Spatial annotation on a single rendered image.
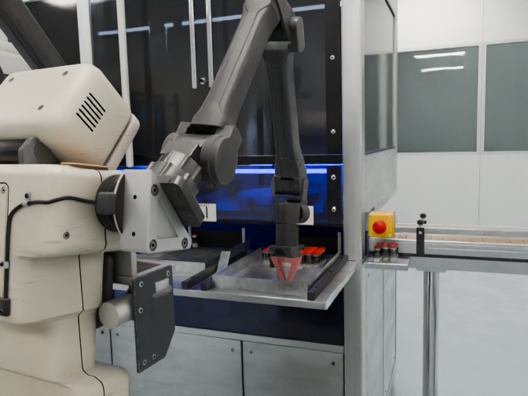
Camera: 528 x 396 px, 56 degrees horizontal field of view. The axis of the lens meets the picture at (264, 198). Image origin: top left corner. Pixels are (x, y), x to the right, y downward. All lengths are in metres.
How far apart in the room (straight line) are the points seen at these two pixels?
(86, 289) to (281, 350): 1.02
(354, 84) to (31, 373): 1.13
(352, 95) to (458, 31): 4.72
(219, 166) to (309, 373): 1.09
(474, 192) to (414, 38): 1.88
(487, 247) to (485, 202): 4.52
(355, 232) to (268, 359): 0.54
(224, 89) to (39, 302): 0.44
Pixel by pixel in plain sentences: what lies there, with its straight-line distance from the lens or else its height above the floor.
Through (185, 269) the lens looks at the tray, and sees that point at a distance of 1.49.
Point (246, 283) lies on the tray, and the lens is 1.29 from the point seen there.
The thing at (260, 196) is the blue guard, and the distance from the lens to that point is 1.63.
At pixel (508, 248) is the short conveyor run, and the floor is 0.92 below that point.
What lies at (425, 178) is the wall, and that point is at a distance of 6.14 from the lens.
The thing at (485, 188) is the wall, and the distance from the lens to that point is 6.15.
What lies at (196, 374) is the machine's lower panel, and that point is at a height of 0.43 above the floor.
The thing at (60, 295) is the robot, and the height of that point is 1.04.
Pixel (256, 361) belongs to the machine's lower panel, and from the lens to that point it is 1.80.
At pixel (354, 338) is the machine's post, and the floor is 0.63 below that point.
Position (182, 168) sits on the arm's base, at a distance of 0.74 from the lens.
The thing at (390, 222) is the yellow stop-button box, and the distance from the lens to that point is 1.54.
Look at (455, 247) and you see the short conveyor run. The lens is 1.65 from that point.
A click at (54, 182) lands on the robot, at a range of 0.72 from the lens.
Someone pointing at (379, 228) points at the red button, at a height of 0.99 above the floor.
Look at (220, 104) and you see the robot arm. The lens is 0.85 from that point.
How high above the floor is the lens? 1.26
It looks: 7 degrees down
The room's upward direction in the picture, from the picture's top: 2 degrees counter-clockwise
